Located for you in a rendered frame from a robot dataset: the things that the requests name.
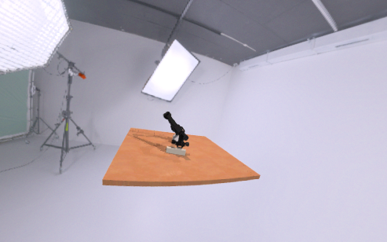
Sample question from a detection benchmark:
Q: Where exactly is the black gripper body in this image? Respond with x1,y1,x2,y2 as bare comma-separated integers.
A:
171,140,189,147

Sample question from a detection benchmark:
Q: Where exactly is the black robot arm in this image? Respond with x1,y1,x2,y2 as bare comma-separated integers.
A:
162,112,188,146

